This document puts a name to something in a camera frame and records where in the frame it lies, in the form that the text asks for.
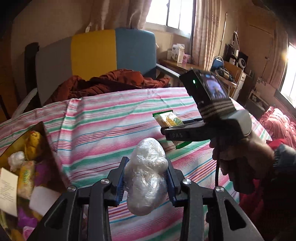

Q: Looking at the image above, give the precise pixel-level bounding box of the white paper box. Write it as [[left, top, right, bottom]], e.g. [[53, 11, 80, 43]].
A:
[[0, 168, 18, 217]]

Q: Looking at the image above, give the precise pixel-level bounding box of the beige curtain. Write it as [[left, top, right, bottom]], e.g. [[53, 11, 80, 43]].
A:
[[192, 0, 221, 70]]

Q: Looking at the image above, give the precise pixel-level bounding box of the gold storage box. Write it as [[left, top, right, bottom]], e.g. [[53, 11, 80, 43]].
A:
[[1, 122, 66, 240]]

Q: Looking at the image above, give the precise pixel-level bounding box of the purple wrapped item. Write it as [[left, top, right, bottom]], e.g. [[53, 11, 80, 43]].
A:
[[34, 162, 51, 186]]

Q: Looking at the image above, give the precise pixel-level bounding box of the yellow snack packet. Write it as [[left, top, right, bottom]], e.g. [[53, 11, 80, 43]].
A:
[[17, 161, 35, 200]]

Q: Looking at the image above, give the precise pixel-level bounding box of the white product box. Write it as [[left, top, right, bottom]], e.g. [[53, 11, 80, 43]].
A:
[[171, 44, 185, 64]]

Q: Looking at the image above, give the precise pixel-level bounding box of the cracker packet green yellow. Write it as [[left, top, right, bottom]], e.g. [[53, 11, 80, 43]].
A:
[[152, 110, 192, 149]]

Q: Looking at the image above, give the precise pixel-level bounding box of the right hand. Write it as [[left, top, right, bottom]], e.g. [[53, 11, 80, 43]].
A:
[[210, 131, 274, 194]]

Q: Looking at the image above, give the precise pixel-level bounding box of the white plastic bundle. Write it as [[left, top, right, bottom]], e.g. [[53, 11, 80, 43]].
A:
[[123, 138, 168, 216]]

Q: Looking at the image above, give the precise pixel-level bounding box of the pink small box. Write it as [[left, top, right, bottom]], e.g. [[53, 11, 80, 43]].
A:
[[182, 54, 191, 64]]

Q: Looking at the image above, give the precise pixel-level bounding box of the blue round bag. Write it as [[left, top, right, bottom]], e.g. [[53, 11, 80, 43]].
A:
[[210, 56, 224, 72]]

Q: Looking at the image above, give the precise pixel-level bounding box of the small plastic bag in box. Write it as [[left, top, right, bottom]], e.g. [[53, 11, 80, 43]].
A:
[[8, 151, 25, 172]]

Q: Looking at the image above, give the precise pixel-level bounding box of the rust orange jacket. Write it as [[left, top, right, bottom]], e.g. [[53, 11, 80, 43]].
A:
[[45, 69, 170, 104]]

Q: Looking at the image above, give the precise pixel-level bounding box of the striped bed sheet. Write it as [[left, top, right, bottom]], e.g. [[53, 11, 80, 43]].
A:
[[0, 87, 273, 241]]

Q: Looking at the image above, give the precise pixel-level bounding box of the pink quilt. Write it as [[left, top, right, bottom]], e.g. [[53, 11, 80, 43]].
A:
[[259, 106, 295, 149]]

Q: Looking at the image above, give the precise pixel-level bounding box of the wooden side desk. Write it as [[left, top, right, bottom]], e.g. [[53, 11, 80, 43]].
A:
[[158, 59, 204, 74]]

